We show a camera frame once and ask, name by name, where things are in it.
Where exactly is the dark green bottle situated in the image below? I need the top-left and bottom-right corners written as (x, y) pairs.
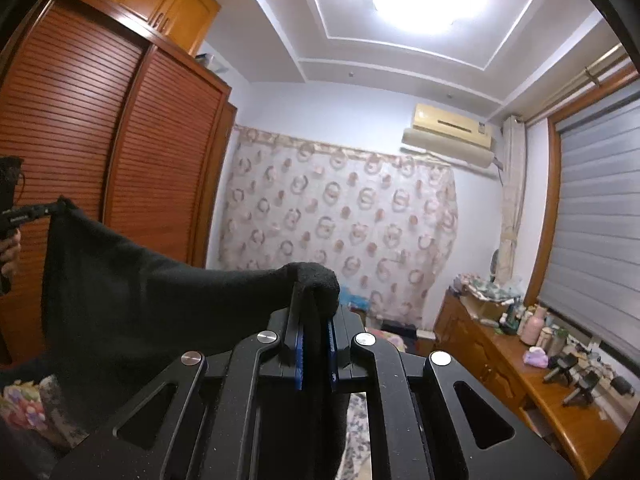
top-left (500, 300), bottom-right (521, 333)

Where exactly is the tied beige curtain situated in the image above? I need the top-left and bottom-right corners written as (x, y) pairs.
top-left (500, 115), bottom-right (526, 291)

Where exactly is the cardboard box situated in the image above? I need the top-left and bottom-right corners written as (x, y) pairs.
top-left (460, 287), bottom-right (513, 323)

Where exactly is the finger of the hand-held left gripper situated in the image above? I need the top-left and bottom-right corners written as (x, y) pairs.
top-left (25, 199), bottom-right (68, 224)

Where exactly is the pink bottle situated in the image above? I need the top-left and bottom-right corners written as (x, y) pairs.
top-left (520, 305), bottom-right (548, 346)

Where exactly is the brass curtain rod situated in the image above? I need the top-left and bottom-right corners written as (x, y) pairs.
top-left (520, 42), bottom-right (631, 123)

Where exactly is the small black tripod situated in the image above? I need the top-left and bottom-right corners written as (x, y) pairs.
top-left (542, 352), bottom-right (576, 383)
top-left (562, 370), bottom-right (601, 406)

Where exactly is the black printed t-shirt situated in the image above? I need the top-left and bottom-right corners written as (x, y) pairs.
top-left (42, 197), bottom-right (348, 480)

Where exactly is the wooden window frame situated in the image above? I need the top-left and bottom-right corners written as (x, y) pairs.
top-left (530, 67), bottom-right (640, 361)

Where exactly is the floral bedspread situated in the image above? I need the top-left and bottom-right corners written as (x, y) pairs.
top-left (0, 327), bottom-right (401, 480)

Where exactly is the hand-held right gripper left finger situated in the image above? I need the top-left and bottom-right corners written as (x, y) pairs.
top-left (60, 282), bottom-right (306, 480)

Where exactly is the wooden sideboard cabinet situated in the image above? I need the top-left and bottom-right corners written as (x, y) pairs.
top-left (432, 290), bottom-right (631, 478)

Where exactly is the clear storage box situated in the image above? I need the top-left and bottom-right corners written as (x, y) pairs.
top-left (195, 52), bottom-right (226, 73)

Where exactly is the circle patterned sheer curtain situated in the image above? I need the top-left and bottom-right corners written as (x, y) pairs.
top-left (217, 125), bottom-right (458, 328)

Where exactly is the wall air conditioner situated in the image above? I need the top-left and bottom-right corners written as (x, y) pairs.
top-left (400, 104), bottom-right (501, 176)

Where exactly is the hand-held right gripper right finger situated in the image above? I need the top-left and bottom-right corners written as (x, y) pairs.
top-left (327, 305), bottom-right (576, 480)

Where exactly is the person's left hand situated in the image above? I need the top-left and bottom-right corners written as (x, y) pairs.
top-left (0, 230), bottom-right (22, 281)

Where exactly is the grey window blind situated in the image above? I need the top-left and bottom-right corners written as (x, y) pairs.
top-left (537, 105), bottom-right (640, 356)

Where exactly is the brown slatted wardrobe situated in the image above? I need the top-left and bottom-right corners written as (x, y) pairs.
top-left (0, 0), bottom-right (238, 366)

